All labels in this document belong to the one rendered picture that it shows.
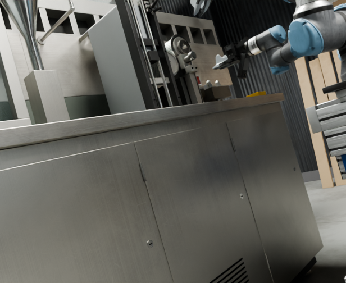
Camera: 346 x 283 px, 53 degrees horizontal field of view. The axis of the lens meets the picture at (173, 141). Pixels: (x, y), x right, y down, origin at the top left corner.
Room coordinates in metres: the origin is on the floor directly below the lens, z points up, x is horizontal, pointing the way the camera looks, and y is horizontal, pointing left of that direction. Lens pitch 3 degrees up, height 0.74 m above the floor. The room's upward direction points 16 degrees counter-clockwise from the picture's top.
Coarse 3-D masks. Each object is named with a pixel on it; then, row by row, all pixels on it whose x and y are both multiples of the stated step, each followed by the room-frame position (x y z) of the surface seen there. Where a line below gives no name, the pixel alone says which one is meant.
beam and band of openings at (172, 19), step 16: (48, 0) 1.61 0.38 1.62; (64, 0) 1.67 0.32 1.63; (80, 0) 1.74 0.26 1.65; (48, 16) 1.67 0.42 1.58; (80, 16) 1.76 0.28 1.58; (96, 16) 1.80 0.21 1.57; (160, 16) 2.16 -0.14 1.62; (176, 16) 2.28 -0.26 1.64; (16, 32) 1.46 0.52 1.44; (64, 32) 1.72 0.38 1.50; (80, 32) 1.79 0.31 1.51; (176, 32) 2.25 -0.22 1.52; (192, 32) 2.49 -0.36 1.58; (208, 32) 2.58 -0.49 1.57
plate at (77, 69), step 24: (24, 48) 1.47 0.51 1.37; (48, 48) 1.55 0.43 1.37; (72, 48) 1.64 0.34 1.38; (192, 48) 2.32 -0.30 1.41; (216, 48) 2.53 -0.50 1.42; (24, 72) 1.45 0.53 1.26; (72, 72) 1.62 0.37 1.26; (96, 72) 1.72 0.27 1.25; (216, 72) 2.47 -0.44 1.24; (24, 96) 1.43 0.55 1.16; (72, 96) 1.59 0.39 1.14
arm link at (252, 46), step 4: (248, 40) 1.50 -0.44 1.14; (252, 40) 1.48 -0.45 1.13; (248, 44) 1.49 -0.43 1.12; (252, 44) 1.47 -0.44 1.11; (256, 44) 1.47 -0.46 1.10; (248, 48) 1.50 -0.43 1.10; (252, 48) 1.48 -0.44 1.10; (256, 48) 1.48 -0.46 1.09; (252, 52) 1.50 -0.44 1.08; (256, 52) 1.49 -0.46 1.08; (260, 52) 1.50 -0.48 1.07
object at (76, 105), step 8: (80, 96) 1.63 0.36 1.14; (88, 96) 1.66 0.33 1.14; (96, 96) 1.69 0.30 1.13; (104, 96) 1.73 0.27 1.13; (72, 104) 1.59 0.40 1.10; (80, 104) 1.62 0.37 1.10; (88, 104) 1.65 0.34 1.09; (96, 104) 1.68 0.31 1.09; (104, 104) 1.72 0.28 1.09; (32, 112) 1.44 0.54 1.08; (72, 112) 1.58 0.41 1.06; (80, 112) 1.61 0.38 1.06; (88, 112) 1.64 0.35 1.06; (96, 112) 1.67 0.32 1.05; (104, 112) 1.71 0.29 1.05; (32, 120) 1.44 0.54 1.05
